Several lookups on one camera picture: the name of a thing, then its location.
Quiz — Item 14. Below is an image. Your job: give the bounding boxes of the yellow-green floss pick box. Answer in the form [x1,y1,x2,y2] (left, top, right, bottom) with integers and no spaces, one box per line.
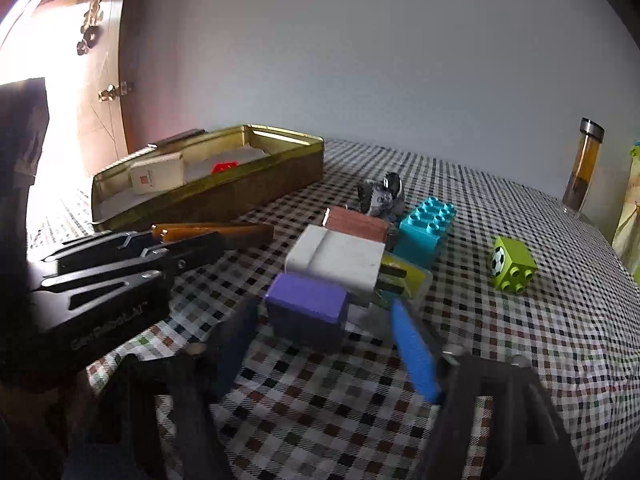
[350,252,434,333]

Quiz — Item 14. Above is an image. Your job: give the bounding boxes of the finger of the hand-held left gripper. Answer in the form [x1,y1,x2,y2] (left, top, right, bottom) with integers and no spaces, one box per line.
[59,230,168,261]
[29,232,227,312]

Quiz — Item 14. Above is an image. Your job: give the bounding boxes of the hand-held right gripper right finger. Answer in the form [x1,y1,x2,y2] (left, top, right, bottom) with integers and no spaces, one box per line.
[390,300,586,480]

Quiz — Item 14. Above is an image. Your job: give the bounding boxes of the teal building block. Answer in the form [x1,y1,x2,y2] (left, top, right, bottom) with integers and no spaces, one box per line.
[392,197,457,270]

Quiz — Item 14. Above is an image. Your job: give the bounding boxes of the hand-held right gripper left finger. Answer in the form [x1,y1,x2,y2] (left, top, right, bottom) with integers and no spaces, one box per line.
[65,297,261,480]

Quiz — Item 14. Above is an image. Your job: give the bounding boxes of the glass tea bottle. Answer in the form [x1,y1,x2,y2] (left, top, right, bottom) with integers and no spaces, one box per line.
[562,117,606,216]

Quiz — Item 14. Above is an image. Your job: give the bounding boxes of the wooden door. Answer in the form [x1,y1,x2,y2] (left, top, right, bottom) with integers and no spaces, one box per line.
[0,0,138,171]

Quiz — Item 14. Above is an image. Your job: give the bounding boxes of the hanging door ornament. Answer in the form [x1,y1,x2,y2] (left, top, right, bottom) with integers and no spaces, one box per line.
[76,0,104,56]

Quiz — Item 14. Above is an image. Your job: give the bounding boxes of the small white box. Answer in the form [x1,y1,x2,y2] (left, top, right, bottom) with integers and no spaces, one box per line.
[129,152,186,195]

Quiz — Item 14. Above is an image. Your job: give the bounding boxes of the yellow-green cloth bag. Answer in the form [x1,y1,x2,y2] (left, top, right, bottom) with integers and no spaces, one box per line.
[611,137,640,281]

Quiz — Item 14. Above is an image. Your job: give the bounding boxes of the gold tin box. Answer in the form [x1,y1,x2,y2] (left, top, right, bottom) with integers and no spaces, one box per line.
[91,124,326,233]

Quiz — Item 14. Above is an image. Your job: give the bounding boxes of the brown comb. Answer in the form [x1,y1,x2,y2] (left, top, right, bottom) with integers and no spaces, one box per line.
[151,223,276,250]

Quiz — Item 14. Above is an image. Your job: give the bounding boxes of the checkered tablecloth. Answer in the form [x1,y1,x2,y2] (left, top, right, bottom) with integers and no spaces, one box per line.
[25,137,640,480]

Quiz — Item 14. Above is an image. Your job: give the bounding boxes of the brown eyeshadow palette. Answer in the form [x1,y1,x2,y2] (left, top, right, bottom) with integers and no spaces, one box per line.
[324,206,392,243]

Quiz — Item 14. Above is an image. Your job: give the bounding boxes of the green soccer-print building block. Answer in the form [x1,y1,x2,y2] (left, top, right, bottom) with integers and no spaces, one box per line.
[489,235,539,293]

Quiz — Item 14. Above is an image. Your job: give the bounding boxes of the brass door latch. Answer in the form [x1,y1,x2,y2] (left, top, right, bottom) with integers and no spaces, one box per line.
[97,81,136,104]

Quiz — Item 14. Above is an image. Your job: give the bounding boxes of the purple box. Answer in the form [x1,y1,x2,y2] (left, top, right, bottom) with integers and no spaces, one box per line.
[265,272,349,352]

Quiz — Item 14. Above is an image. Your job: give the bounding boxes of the black crystal hair clip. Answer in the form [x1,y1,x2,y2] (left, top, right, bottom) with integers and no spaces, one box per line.
[356,171,406,221]

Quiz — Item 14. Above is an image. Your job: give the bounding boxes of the large white box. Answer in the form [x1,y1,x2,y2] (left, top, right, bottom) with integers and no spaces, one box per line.
[287,224,387,308]

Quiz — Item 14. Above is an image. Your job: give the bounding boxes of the flat dark device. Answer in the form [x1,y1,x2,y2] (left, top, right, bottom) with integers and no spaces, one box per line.
[149,129,207,149]

